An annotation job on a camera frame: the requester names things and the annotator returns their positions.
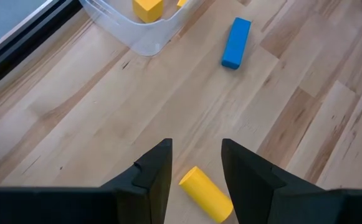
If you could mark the yellow rectangular block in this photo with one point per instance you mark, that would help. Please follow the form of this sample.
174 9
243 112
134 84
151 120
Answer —
181 3

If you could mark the black aluminium table frame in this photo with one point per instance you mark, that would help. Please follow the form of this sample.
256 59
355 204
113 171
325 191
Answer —
28 42

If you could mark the blue rectangular block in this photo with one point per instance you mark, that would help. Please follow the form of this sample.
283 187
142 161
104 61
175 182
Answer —
236 43

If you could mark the clear plastic bin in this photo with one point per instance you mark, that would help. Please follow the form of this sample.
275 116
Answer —
143 40

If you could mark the yellow cube block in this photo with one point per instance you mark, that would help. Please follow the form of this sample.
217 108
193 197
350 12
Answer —
148 9

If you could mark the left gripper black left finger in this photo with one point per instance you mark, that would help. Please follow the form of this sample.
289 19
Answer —
149 193

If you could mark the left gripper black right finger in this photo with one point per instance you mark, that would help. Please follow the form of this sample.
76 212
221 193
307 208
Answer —
261 193

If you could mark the yellow cylinder block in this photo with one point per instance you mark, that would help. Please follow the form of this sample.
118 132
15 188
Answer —
205 196

